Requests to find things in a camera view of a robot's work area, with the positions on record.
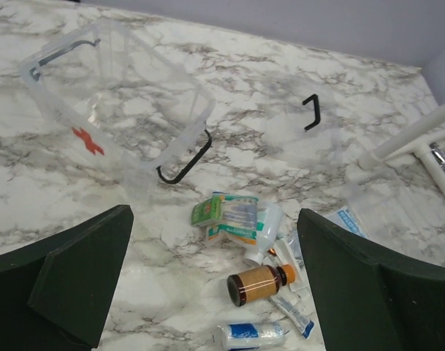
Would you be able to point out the white paper sachets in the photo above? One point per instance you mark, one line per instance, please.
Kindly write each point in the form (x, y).
(286, 256)

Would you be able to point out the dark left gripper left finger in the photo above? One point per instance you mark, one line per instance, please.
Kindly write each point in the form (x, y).
(55, 294)

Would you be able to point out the white pvc pipe frame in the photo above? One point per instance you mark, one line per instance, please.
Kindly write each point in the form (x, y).
(415, 140)

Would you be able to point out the metal clamp on pipe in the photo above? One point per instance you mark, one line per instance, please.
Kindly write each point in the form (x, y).
(438, 154)

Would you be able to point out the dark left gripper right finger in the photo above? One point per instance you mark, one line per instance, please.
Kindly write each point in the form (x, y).
(369, 297)

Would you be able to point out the small blue white tube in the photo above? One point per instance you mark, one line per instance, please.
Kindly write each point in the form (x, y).
(293, 311)

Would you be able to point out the white gauze roll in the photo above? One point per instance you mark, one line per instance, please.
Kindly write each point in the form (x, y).
(249, 336)

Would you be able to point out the white plastic bottle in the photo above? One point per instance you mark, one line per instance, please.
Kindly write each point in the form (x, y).
(269, 216)

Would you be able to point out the blue white gauze dressing pack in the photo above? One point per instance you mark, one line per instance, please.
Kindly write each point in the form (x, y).
(345, 219)

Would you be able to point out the amber bottle orange cap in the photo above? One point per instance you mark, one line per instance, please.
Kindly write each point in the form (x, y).
(258, 283)

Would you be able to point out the clear plastic medicine box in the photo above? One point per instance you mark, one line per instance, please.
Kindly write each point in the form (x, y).
(125, 107)

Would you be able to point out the small green medicine carton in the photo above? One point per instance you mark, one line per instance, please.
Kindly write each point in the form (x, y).
(207, 212)

